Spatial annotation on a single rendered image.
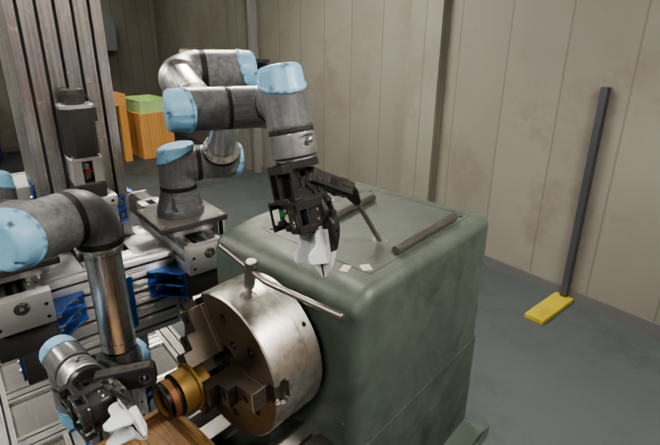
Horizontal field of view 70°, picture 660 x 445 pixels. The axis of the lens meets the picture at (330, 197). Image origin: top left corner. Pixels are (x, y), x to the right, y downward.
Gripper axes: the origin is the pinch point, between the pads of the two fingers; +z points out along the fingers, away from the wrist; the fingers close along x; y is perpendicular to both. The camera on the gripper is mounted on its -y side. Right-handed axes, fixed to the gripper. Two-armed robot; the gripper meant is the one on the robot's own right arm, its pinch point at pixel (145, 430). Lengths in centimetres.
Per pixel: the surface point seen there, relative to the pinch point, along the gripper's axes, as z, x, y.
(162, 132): -556, -72, -308
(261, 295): 1.0, 15.6, -26.1
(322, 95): -268, 3, -335
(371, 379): 18.8, -3.9, -40.2
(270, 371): 10.9, 6.6, -19.3
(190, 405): 0.9, 0.4, -8.2
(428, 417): 19, -34, -68
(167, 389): -1.9, 3.9, -5.7
